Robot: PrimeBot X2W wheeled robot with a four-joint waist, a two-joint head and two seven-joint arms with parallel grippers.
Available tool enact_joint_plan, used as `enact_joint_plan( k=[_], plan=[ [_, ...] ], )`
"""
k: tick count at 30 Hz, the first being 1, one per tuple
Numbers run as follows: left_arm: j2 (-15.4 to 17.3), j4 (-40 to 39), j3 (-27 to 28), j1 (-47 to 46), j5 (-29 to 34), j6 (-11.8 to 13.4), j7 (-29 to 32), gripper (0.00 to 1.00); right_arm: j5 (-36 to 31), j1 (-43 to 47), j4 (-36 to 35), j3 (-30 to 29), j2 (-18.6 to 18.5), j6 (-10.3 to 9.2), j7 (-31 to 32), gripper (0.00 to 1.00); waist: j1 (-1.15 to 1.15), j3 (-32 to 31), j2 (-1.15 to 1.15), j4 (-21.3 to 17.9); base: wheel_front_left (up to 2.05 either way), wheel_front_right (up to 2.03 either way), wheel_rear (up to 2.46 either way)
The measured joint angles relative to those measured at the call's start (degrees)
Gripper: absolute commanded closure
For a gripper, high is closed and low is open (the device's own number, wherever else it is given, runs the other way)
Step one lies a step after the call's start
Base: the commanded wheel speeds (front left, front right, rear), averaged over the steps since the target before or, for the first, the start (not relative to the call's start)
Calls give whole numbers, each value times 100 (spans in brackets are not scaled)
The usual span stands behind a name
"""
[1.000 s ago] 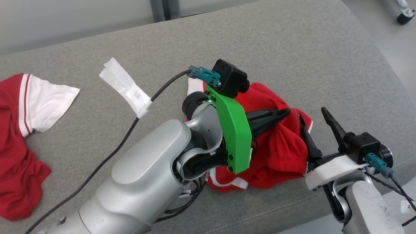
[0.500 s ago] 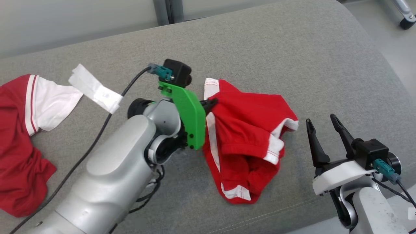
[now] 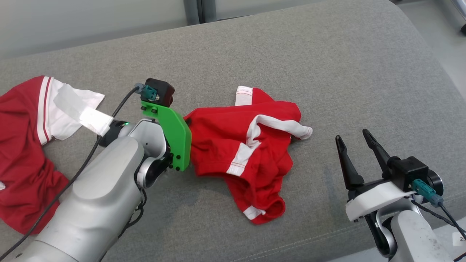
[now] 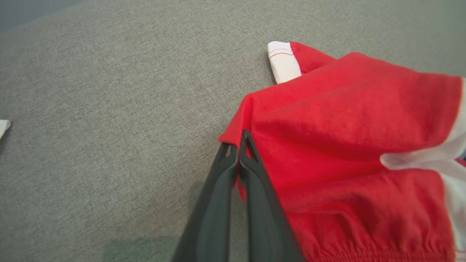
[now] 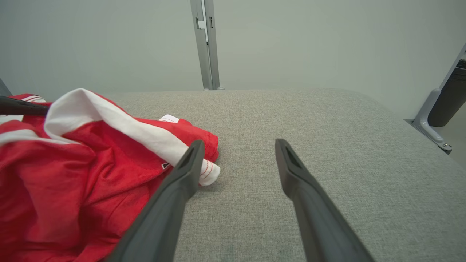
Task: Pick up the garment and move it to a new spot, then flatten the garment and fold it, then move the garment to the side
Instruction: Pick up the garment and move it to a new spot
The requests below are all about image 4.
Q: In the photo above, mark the red shorts with white stripe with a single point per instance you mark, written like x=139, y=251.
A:
x=346, y=120

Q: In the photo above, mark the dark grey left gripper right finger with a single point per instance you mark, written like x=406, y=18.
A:
x=265, y=225

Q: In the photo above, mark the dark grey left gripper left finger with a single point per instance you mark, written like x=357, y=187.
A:
x=211, y=218

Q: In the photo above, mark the red basketball jersey white sleeves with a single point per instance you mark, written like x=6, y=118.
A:
x=3, y=127

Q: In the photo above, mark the grey fabric sofa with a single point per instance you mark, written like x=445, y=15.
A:
x=109, y=109

